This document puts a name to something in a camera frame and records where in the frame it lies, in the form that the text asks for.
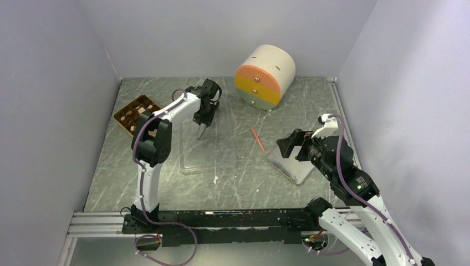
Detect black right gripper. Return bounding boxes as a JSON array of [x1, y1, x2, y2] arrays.
[[276, 127, 335, 180]]

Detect black metal tongs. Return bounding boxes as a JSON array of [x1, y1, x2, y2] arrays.
[[196, 123, 207, 140]]

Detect silver tin lid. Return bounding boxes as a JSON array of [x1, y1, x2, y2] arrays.
[[267, 146, 315, 185]]

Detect gold chocolate tin box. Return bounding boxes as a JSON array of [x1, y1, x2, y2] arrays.
[[113, 94, 161, 136]]

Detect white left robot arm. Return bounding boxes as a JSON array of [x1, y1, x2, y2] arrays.
[[131, 88, 222, 233]]

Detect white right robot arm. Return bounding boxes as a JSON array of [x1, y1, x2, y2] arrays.
[[276, 114, 434, 265]]

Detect red pen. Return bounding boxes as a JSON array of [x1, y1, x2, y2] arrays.
[[251, 126, 266, 153]]

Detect clear plastic tray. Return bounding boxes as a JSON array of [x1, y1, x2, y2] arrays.
[[175, 96, 237, 175]]

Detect round pastel drawer cabinet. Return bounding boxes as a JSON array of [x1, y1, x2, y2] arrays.
[[234, 44, 296, 110]]

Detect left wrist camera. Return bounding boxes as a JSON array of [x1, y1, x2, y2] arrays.
[[201, 79, 222, 102]]

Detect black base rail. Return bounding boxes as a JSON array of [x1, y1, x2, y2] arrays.
[[121, 208, 321, 247]]

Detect aluminium frame rail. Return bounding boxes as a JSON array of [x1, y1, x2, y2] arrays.
[[58, 212, 124, 265]]

